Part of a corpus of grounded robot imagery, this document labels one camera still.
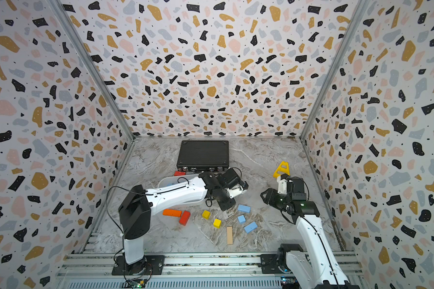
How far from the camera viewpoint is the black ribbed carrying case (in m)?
1.02

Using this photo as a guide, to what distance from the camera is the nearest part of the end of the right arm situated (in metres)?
0.56

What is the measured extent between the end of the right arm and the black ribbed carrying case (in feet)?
1.11
